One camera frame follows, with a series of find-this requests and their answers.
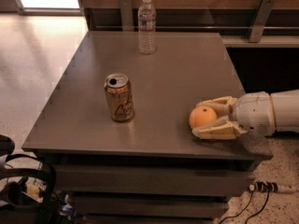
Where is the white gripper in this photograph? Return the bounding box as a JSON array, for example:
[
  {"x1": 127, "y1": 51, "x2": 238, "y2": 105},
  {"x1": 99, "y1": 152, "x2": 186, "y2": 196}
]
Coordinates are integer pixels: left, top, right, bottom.
[{"x1": 192, "y1": 91, "x2": 276, "y2": 140}]

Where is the orange fruit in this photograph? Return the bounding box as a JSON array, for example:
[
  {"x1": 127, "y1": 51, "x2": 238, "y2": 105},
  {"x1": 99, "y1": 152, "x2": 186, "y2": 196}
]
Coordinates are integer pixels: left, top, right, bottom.
[{"x1": 189, "y1": 105, "x2": 217, "y2": 129}]

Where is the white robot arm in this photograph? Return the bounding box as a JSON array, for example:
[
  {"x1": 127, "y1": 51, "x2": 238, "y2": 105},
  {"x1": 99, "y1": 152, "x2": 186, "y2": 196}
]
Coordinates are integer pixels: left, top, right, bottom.
[{"x1": 189, "y1": 90, "x2": 299, "y2": 140}]

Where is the orange soda can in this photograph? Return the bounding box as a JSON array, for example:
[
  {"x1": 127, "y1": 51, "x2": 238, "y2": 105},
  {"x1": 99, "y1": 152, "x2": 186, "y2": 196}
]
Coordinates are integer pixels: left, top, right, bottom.
[{"x1": 104, "y1": 73, "x2": 134, "y2": 122}]

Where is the clear plastic water bottle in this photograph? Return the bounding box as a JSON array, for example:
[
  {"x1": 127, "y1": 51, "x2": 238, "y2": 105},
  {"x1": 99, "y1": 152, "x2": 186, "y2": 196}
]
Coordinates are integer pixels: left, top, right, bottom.
[{"x1": 138, "y1": 0, "x2": 156, "y2": 54}]

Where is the white power strip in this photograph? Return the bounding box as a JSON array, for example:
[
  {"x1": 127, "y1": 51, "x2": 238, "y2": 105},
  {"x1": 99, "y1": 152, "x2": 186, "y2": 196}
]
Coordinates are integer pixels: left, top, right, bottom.
[{"x1": 249, "y1": 181, "x2": 297, "y2": 194}]

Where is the grey drawer cabinet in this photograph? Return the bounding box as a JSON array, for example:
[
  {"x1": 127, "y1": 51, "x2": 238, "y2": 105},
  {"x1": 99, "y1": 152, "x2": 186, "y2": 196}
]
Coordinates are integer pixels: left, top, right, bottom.
[{"x1": 23, "y1": 32, "x2": 272, "y2": 224}]

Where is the black cable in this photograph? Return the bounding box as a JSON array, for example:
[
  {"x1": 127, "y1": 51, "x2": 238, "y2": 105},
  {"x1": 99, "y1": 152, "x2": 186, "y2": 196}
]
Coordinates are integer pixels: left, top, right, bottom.
[
  {"x1": 218, "y1": 189, "x2": 255, "y2": 224},
  {"x1": 244, "y1": 190, "x2": 271, "y2": 224}
]

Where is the right metal bracket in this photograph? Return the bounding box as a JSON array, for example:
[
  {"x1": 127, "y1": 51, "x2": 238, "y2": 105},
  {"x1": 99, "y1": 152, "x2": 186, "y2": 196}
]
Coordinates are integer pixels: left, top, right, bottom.
[{"x1": 248, "y1": 0, "x2": 276, "y2": 43}]

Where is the metal bracket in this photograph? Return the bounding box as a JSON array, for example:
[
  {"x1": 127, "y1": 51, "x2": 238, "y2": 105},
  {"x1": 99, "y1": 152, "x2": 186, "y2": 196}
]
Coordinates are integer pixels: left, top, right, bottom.
[
  {"x1": 120, "y1": 0, "x2": 134, "y2": 31},
  {"x1": 248, "y1": 0, "x2": 276, "y2": 43}
]

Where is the left metal bracket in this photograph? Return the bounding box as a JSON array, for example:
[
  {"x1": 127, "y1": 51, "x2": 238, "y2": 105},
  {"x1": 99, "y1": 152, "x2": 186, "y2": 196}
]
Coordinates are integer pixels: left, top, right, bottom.
[{"x1": 120, "y1": 0, "x2": 134, "y2": 31}]

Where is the black bag with straps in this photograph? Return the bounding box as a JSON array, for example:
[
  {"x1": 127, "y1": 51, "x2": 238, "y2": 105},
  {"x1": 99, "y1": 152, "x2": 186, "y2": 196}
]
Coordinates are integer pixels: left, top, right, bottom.
[{"x1": 0, "y1": 135, "x2": 58, "y2": 224}]

